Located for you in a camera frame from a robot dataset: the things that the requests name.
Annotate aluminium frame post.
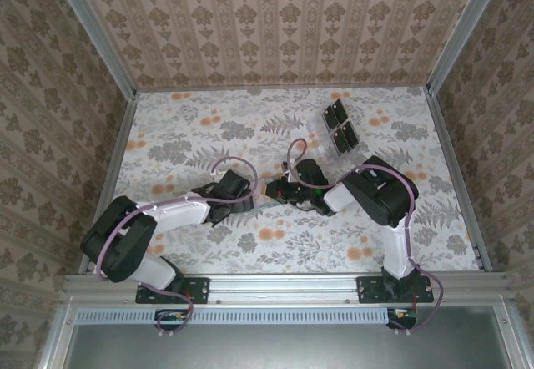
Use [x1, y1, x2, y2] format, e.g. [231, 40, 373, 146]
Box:
[48, 0, 139, 99]
[494, 293, 534, 369]
[37, 301, 78, 369]
[426, 0, 500, 97]

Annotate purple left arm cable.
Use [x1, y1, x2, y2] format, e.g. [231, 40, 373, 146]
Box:
[95, 156, 259, 339]

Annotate clear acrylic card stand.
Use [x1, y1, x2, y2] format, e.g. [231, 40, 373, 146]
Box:
[306, 99, 360, 161]

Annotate grey slotted cable duct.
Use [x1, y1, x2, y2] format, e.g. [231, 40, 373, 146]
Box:
[77, 306, 418, 325]

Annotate aluminium table edge rail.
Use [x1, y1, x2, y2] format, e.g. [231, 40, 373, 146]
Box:
[77, 91, 139, 276]
[425, 87, 496, 273]

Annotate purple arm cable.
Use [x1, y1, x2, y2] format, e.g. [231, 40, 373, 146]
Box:
[286, 138, 448, 336]
[95, 156, 259, 339]

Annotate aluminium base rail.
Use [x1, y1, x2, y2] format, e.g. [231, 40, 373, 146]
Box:
[60, 271, 516, 306]

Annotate floral printed table cover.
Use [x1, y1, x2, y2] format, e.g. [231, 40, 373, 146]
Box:
[93, 86, 481, 275]

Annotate green card holder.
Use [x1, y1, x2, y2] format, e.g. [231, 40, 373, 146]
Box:
[249, 179, 281, 212]

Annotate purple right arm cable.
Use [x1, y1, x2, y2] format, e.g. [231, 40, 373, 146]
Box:
[286, 138, 448, 336]

